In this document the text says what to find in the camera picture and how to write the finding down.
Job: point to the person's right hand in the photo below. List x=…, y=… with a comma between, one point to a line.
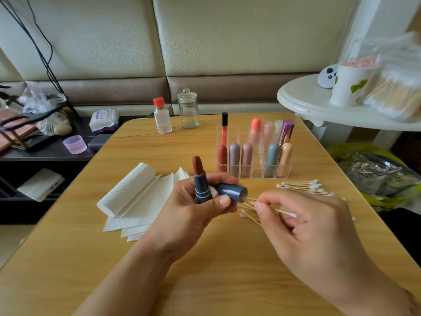
x=322, y=246

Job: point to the person's left hand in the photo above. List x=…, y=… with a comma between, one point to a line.
x=184, y=220

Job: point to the red lipstick navy tube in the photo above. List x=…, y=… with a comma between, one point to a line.
x=201, y=184

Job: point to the stack of white tissues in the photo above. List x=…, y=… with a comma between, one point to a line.
x=138, y=204

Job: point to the navy lipstick cap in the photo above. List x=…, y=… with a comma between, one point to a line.
x=233, y=192

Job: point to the pile of cotton swabs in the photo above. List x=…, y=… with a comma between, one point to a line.
x=306, y=187

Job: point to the white tissue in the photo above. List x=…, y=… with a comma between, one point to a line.
x=126, y=189

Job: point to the red lipstick mauve tube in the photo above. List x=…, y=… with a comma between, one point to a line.
x=235, y=160

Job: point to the red lipstick dusty pink tube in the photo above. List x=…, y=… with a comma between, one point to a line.
x=247, y=160

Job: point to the clear acrylic lipstick organizer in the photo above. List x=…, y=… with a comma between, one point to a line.
x=273, y=154

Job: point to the person's left forearm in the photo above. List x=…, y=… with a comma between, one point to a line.
x=125, y=283

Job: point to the person's right forearm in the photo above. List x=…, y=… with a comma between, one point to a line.
x=411, y=306

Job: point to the yellow-green bin with bag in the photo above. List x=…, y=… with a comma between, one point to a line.
x=381, y=174

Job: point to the clear bottle red cap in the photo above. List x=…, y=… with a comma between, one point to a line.
x=162, y=118

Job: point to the glass jar with lid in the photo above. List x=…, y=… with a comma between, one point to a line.
x=188, y=112

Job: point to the wet wipes pack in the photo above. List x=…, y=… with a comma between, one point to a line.
x=104, y=120

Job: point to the small purple plastic cup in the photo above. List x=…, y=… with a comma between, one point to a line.
x=75, y=144

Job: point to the white power bank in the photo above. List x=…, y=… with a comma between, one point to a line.
x=40, y=185

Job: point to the black low shelf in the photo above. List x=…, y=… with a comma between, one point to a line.
x=49, y=158

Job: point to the white round side table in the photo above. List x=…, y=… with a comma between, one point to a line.
x=306, y=98

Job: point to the white mug green leaf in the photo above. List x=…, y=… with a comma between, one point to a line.
x=348, y=85

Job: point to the white panda figure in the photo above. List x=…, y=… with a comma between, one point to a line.
x=327, y=75

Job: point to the crumpled clear plastic bag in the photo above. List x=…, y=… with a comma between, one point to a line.
x=39, y=98

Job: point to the pink tray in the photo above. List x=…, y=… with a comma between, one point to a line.
x=8, y=135

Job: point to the beige padded backrest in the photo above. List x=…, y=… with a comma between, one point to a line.
x=256, y=33

